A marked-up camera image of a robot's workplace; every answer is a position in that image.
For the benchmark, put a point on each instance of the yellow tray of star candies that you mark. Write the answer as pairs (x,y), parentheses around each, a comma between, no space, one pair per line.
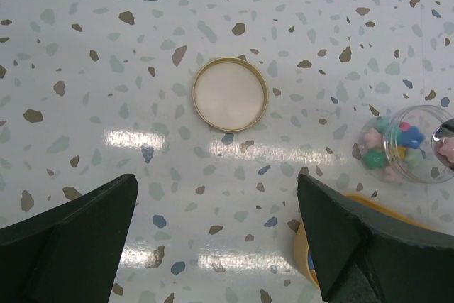
(306,240)

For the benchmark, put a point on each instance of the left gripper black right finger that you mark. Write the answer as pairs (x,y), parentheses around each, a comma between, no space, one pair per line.
(373,257)

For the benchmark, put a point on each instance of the metal scoop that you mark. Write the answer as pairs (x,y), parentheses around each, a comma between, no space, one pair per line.
(442,143)

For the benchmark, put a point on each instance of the round wooden jar lid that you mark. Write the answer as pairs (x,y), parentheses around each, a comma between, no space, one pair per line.
(230,94)

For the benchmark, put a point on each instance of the clear glass jar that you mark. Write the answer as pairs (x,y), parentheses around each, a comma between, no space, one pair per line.
(398,148)

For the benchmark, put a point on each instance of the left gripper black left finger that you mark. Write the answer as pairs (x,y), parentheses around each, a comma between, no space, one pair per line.
(69,253)

